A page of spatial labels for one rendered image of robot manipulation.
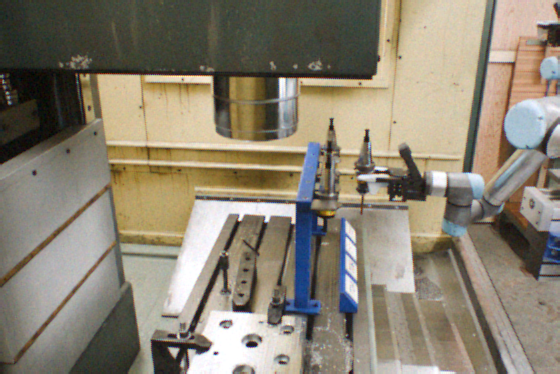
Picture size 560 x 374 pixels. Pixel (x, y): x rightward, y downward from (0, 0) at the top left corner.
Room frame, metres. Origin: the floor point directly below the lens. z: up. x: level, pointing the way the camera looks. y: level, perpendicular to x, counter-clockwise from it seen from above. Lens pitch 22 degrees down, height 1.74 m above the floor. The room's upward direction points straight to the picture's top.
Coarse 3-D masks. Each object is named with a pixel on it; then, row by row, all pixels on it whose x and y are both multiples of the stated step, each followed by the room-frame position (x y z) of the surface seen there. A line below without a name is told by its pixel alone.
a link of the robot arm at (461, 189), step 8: (448, 176) 1.33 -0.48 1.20; (456, 176) 1.33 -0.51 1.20; (464, 176) 1.33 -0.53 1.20; (472, 176) 1.33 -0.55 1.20; (480, 176) 1.33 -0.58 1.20; (448, 184) 1.31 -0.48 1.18; (456, 184) 1.31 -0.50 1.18; (464, 184) 1.31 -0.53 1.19; (472, 184) 1.31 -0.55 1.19; (480, 184) 1.31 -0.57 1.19; (448, 192) 1.31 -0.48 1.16; (456, 192) 1.31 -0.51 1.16; (464, 192) 1.31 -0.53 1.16; (472, 192) 1.30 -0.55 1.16; (480, 192) 1.30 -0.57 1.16; (448, 200) 1.33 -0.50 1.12; (456, 200) 1.31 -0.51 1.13; (464, 200) 1.31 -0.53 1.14; (472, 200) 1.32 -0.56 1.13
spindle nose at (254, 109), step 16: (224, 80) 0.83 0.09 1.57; (240, 80) 0.82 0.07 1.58; (256, 80) 0.82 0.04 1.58; (272, 80) 0.82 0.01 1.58; (288, 80) 0.84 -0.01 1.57; (224, 96) 0.83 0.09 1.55; (240, 96) 0.82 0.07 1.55; (256, 96) 0.82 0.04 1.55; (272, 96) 0.82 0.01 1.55; (288, 96) 0.84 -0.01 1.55; (224, 112) 0.83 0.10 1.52; (240, 112) 0.82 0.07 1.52; (256, 112) 0.81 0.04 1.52; (272, 112) 0.82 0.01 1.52; (288, 112) 0.84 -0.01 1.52; (224, 128) 0.83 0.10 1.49; (240, 128) 0.82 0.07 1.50; (256, 128) 0.81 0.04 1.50; (272, 128) 0.82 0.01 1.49; (288, 128) 0.84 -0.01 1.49
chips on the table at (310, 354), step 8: (344, 336) 1.00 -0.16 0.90; (312, 344) 0.97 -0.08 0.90; (344, 344) 0.97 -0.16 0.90; (352, 344) 0.98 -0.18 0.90; (312, 352) 0.94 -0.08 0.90; (304, 360) 0.93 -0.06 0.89; (312, 360) 0.92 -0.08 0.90; (320, 360) 0.92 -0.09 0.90; (344, 360) 0.92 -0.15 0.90; (352, 360) 0.93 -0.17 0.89
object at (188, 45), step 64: (0, 0) 0.82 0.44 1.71; (64, 0) 0.80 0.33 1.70; (128, 0) 0.79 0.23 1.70; (192, 0) 0.78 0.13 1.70; (256, 0) 0.77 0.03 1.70; (320, 0) 0.76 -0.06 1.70; (0, 64) 0.82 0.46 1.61; (64, 64) 0.81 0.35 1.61; (128, 64) 0.79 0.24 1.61; (192, 64) 0.78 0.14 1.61; (256, 64) 0.77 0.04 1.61; (320, 64) 0.76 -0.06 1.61
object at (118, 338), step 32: (0, 96) 0.93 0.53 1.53; (32, 96) 1.08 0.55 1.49; (64, 96) 1.11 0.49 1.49; (96, 96) 1.26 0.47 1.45; (0, 128) 0.89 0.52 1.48; (32, 128) 0.98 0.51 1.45; (64, 128) 1.09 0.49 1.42; (0, 160) 0.97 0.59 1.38; (128, 288) 1.26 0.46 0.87; (128, 320) 1.22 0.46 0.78; (96, 352) 1.03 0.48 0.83; (128, 352) 1.19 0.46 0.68
